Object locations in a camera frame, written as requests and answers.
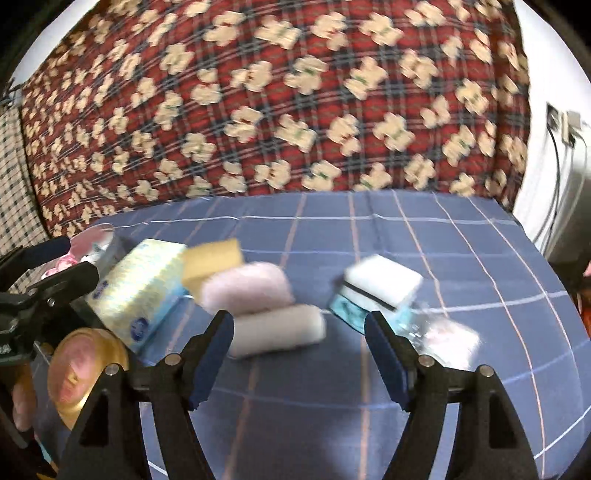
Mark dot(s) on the pink fluffy cloth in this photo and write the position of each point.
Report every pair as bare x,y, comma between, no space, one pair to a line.
249,290

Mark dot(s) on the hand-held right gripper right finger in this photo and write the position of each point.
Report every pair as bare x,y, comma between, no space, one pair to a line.
390,364

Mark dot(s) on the gold round lid, pink label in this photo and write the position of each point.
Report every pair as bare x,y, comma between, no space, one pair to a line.
78,374

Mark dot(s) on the yellow sponge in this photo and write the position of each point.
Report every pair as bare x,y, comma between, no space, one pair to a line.
212,263

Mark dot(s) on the blue plaid tablecloth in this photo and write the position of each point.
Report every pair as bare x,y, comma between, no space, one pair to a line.
415,230

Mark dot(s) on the teal sponge packet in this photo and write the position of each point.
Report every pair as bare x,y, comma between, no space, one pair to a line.
351,309

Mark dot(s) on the white towel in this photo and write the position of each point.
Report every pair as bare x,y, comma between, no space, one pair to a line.
277,330

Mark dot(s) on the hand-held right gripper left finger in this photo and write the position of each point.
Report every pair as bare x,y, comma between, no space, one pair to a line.
212,364

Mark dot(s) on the white charger plug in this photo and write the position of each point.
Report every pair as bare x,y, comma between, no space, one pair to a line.
571,127

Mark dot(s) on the white sponge with dark layer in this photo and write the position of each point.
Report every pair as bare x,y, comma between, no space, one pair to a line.
383,279

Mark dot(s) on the clear round container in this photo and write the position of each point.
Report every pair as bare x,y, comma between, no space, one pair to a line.
112,254

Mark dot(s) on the yellow patterned tissue pack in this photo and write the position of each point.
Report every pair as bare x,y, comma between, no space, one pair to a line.
138,286

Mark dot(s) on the clear bag of cotton swabs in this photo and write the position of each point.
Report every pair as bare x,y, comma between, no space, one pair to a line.
443,337

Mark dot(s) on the wall socket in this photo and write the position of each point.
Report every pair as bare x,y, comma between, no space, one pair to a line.
553,116

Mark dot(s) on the red plaid bear-print blanket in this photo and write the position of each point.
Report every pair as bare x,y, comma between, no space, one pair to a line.
277,101

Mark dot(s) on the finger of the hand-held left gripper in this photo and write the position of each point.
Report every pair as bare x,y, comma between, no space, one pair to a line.
69,281
41,254

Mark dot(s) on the person's left hand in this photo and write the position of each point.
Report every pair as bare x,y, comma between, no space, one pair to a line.
24,397

